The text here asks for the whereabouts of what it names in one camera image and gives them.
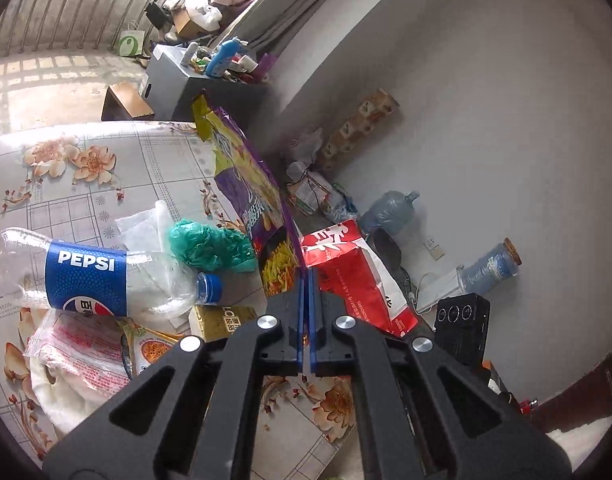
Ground floral tablecloth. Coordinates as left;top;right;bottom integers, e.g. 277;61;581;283
0;121;367;477

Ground blue spray bottle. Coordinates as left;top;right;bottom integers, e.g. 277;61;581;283
205;38;247;79

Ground white paper sheet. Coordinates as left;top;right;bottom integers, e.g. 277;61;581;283
115;200;177;254

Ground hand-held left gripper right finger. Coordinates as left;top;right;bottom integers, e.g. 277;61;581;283
308;266;572;480

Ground metal railing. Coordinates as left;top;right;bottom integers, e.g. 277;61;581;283
0;0;187;54

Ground black speaker box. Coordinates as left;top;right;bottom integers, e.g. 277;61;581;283
433;294;491;366

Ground purple cup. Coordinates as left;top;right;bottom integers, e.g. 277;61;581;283
256;52;277;81

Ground dark grey rice cooker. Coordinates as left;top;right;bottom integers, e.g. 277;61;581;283
373;227;403;269

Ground orange snack packet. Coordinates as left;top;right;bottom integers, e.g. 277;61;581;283
118;319;187;379

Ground grey cabinet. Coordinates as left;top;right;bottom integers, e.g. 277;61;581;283
143;44;273;121

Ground crumpled clear plastic bags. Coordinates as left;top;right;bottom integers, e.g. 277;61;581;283
326;184;359;224

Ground printed food packet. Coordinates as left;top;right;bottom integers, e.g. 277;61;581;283
290;172;335;216

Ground brown wooden box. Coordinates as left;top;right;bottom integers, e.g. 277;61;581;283
101;82;155;122

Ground gold drink carton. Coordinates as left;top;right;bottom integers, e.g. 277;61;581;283
188;304;259;344

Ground blue water dispenser bottle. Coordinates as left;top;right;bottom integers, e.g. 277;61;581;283
458;237;523;294

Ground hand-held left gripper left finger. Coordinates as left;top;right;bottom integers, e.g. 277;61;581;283
42;266;307;480

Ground clear plastic cola bottle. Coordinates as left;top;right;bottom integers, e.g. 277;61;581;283
0;227;223;319

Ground clear bag with red print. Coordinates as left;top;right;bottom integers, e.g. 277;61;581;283
25;309;133;397

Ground white and green paper bag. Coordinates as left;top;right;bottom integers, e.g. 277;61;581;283
117;20;146;58

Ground green plastic bag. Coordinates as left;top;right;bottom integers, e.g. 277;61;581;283
168;219;258;274

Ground cardboard box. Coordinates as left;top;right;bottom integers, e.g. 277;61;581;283
172;5;222;40

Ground purple snack bag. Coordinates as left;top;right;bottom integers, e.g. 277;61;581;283
192;91;307;298

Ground white plastic shopping bag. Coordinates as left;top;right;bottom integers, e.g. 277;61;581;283
286;127;325;171

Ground empty blue water jug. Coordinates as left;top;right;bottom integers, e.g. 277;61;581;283
358;190;421;235

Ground red and white packaging bag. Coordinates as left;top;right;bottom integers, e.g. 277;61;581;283
300;219;419;337

